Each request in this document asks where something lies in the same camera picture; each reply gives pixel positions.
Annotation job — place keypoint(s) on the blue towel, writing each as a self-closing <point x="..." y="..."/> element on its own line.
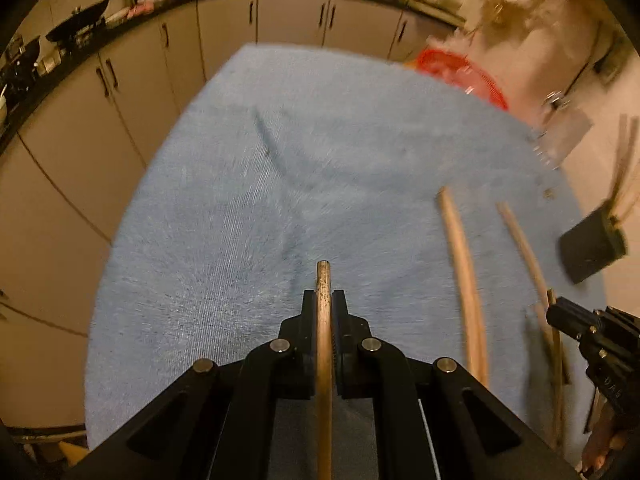
<point x="250" y="210"/>

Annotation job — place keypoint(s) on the black pot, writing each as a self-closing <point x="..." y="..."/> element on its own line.
<point x="20" y="62"/>

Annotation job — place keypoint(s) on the black wok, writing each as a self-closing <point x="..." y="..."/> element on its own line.
<point x="80" y="20"/>

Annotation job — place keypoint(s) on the wooden chopstick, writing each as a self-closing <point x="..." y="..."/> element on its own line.
<point x="557" y="385"/>
<point x="465" y="280"/>
<point x="542" y="317"/>
<point x="522" y="245"/>
<point x="324" y="310"/>

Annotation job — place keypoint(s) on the beige base cabinets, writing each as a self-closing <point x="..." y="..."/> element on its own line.
<point x="125" y="110"/>

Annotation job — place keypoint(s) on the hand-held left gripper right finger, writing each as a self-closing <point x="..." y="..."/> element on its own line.
<point x="350" y="330"/>

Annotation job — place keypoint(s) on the pink cloth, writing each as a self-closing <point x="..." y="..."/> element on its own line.
<point x="141" y="8"/>

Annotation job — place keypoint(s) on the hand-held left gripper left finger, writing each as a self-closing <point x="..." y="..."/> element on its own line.
<point x="300" y="330"/>

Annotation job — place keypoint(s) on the black countertop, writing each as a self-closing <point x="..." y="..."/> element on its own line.
<point x="100" y="30"/>

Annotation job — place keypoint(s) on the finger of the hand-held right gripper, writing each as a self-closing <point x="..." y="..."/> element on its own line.
<point x="572" y="317"/>

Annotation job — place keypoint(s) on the red plastic basket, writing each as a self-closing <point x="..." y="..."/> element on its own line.
<point x="460" y="72"/>

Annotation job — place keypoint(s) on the person's right hand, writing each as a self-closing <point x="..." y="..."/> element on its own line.
<point x="602" y="440"/>

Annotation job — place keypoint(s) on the dark grey chopstick holder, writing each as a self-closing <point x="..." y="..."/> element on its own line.
<point x="592" y="245"/>

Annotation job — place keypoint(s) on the clear plastic bottle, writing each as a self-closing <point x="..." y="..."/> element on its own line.
<point x="565" y="130"/>

